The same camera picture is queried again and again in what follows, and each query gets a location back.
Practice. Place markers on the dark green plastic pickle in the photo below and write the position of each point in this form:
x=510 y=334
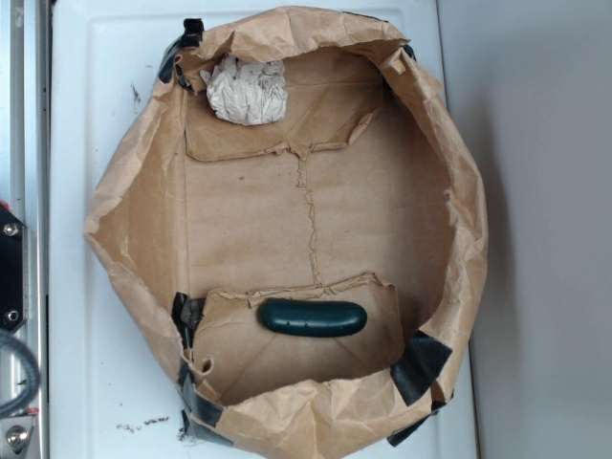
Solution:
x=312 y=319

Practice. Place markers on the brown paper bag tray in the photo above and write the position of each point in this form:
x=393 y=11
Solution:
x=365 y=192

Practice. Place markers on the crumpled white paper ball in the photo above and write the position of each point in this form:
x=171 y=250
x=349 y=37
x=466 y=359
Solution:
x=247 y=93

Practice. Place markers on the black tape strip right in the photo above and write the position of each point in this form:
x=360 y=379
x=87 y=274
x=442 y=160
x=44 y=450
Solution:
x=421 y=363

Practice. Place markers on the black tape strip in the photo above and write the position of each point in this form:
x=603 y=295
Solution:
x=191 y=38
x=421 y=363
x=200 y=415

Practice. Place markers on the black tape strip bottom left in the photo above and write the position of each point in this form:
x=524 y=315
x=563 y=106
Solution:
x=200 y=415

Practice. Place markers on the black tape strip top left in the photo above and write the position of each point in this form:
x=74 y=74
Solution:
x=191 y=38

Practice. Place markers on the black mounting bracket plate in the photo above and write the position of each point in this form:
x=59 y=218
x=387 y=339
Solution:
x=13 y=278

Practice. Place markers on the aluminium frame rail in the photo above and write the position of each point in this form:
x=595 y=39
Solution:
x=26 y=35

